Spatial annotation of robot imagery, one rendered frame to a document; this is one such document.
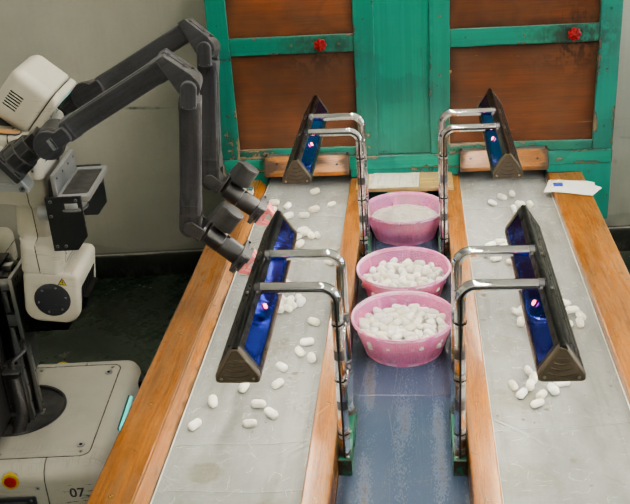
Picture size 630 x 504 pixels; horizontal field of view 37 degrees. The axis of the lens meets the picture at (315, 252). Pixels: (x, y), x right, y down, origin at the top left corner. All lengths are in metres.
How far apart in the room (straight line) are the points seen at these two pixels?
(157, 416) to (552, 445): 0.85
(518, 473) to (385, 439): 0.34
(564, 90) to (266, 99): 1.01
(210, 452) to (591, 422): 0.81
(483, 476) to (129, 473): 0.70
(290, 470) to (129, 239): 2.67
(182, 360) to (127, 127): 2.13
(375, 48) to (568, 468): 1.73
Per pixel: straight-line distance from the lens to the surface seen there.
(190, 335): 2.42
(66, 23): 4.23
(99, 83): 2.83
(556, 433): 2.06
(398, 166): 3.34
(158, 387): 2.23
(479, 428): 2.02
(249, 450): 2.03
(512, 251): 1.95
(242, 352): 1.66
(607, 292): 2.57
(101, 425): 3.02
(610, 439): 2.07
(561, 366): 1.66
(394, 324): 2.44
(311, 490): 1.87
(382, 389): 2.30
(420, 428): 2.17
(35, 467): 2.93
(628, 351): 2.32
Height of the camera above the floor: 1.95
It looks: 25 degrees down
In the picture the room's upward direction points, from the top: 4 degrees counter-clockwise
